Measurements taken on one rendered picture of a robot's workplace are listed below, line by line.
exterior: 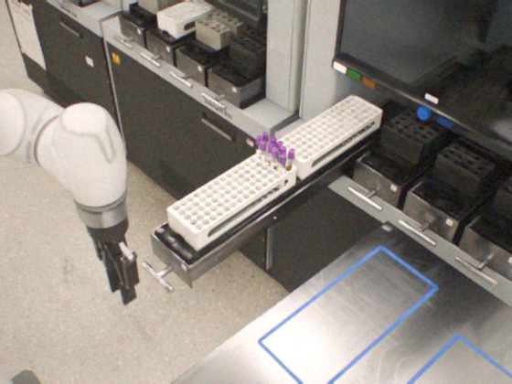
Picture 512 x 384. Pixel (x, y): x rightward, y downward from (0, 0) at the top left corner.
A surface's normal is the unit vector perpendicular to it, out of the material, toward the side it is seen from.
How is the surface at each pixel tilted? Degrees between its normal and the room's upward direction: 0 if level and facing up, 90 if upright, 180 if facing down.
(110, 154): 82
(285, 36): 90
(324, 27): 90
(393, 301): 0
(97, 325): 0
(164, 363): 0
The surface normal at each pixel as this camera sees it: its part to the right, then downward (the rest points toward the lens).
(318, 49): -0.72, 0.47
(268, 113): 0.00, -0.72
